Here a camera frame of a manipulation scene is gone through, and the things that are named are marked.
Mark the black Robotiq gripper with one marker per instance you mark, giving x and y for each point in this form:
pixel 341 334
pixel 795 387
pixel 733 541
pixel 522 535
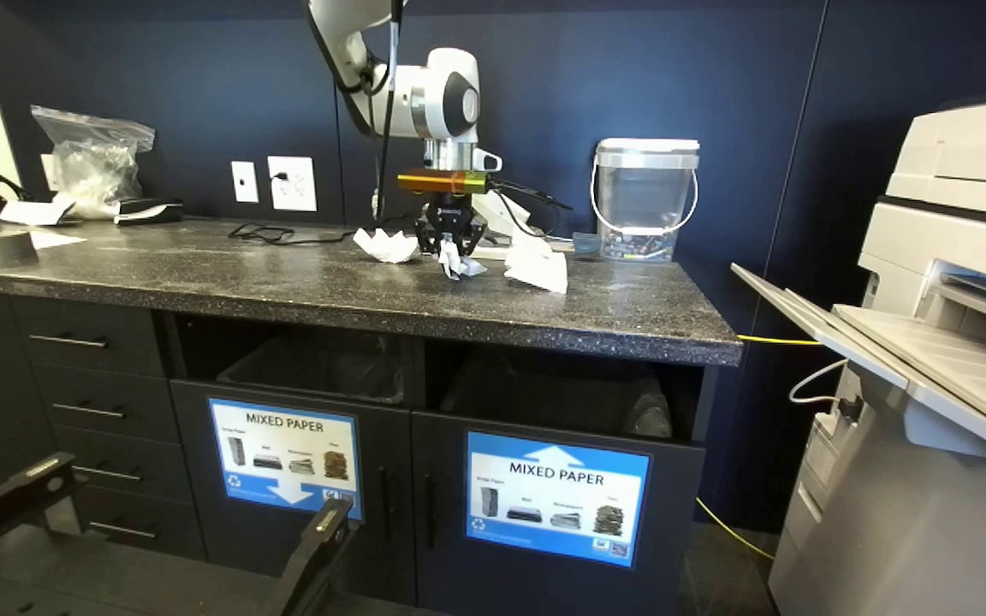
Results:
pixel 451 218

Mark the small scribbled paper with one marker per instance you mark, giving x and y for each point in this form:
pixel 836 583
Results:
pixel 468 275

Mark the cup-shaped white paper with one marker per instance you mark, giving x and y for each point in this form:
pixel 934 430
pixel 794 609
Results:
pixel 387 244

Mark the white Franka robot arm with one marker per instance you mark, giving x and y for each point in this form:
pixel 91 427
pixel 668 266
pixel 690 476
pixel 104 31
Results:
pixel 435 105

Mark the right blue-label recycling bin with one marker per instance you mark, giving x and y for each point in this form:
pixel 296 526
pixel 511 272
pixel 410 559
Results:
pixel 677 535

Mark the folded white paper sheet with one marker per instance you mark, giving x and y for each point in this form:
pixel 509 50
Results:
pixel 539 269

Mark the small grey box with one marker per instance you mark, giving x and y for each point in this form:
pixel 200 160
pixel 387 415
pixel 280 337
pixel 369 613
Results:
pixel 588 244

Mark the clear plastic bucket with lid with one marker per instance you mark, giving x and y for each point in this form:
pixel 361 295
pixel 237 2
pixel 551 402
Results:
pixel 646 191

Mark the mixed paper sign down arrow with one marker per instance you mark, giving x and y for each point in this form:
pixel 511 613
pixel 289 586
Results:
pixel 285 456

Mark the mixed paper sign up arrow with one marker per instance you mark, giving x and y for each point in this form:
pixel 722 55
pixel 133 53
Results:
pixel 555 500

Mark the dark cabinet door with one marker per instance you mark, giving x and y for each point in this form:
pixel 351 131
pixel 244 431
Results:
pixel 384 559

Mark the black metal stand leg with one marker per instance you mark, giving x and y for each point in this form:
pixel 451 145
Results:
pixel 311 566
pixel 16 499

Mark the clear plastic bag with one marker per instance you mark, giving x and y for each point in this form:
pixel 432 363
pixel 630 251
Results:
pixel 93 167

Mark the dark cabinet drawer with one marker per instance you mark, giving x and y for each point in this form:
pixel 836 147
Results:
pixel 140 511
pixel 88 319
pixel 123 449
pixel 104 387

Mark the flat white paper sheet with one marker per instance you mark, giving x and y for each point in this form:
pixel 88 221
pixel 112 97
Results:
pixel 61 237

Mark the white crumpled label paper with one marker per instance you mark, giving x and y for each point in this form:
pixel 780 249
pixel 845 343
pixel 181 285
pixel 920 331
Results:
pixel 37 211

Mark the grey printer bypass tray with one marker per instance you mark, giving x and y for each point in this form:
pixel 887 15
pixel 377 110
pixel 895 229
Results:
pixel 883 354

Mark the white office printer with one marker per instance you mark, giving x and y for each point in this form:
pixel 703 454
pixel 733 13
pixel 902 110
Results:
pixel 927 535

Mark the orange wrist camera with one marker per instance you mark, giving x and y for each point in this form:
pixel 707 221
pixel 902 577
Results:
pixel 440 184

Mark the wide white wall outlet plate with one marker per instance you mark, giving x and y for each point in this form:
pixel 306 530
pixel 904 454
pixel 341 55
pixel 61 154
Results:
pixel 291 185

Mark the narrow white wall plate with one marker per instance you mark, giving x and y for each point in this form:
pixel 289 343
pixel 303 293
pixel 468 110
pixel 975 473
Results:
pixel 244 180

